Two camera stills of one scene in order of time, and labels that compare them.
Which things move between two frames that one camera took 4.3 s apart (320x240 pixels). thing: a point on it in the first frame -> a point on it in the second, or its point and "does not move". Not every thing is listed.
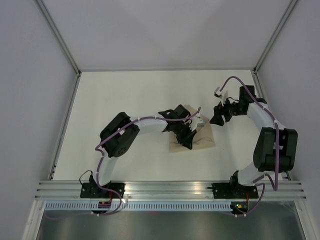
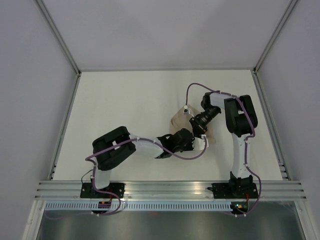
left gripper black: (186, 140) -> (190, 147)
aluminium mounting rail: (67, 189) does not move
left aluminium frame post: (58, 36) does not move
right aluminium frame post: (273, 35) does not move
